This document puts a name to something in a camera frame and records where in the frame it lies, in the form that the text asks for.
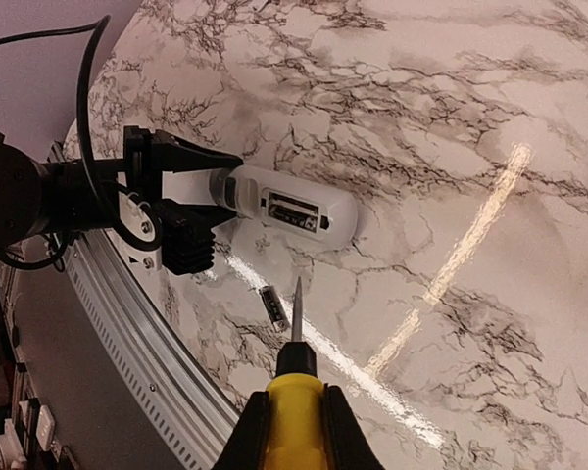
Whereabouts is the yellow handled screwdriver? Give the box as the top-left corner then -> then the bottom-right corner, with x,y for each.
264,280 -> 328,470

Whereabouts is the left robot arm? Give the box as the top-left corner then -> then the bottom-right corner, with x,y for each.
0,126 -> 243,248

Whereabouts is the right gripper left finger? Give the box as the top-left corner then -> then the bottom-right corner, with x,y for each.
215,391 -> 270,470

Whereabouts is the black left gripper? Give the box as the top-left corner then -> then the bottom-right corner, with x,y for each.
122,125 -> 243,231

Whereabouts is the front aluminium rail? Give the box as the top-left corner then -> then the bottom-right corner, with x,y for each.
64,230 -> 238,469

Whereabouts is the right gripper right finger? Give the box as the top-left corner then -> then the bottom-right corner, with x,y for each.
321,384 -> 384,470

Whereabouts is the white remote control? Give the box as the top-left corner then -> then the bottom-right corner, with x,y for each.
209,164 -> 359,250

